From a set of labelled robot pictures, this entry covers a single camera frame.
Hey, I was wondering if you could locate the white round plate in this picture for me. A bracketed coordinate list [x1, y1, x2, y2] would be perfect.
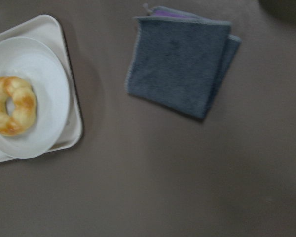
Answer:
[0, 37, 70, 159]

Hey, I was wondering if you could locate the twisted glazed donut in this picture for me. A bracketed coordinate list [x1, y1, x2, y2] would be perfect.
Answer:
[0, 76, 37, 136]

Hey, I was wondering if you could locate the cream rabbit tray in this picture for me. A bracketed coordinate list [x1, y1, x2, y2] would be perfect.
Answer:
[0, 15, 83, 152]

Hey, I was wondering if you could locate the grey folded cloth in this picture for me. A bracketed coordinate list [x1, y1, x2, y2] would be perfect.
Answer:
[125, 6, 241, 119]

